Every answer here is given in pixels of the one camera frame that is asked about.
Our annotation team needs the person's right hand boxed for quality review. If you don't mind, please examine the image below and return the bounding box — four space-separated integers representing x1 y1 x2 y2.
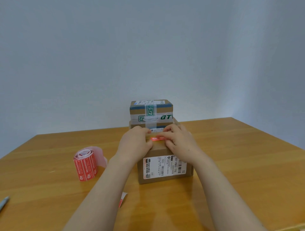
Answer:
156 123 203 165

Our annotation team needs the person's left hand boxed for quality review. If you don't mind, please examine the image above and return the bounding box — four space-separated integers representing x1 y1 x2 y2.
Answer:
115 125 154 165

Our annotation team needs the wide cardboard box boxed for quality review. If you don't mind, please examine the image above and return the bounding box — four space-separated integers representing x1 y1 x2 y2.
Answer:
129 116 181 134

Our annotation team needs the cardboard box with torn tape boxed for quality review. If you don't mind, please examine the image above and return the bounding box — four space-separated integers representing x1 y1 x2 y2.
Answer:
137 129 193 185

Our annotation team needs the box with green GT tape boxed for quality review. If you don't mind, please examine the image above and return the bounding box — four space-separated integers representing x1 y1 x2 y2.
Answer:
129 99 174 129

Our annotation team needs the roll of red stickers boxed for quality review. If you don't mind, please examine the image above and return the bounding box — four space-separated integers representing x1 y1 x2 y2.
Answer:
73 146 108 182

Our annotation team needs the white backing paper piece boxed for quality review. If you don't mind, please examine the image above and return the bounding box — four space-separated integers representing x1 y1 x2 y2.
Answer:
118 192 128 209

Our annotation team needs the person's right forearm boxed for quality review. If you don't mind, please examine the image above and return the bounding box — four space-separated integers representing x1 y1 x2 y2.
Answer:
193 155 266 231

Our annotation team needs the person's left forearm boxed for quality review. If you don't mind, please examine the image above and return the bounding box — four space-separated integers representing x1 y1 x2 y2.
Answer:
63 155 138 231

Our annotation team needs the light blue pen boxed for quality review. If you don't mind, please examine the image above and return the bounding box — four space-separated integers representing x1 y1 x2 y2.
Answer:
0 196 10 212

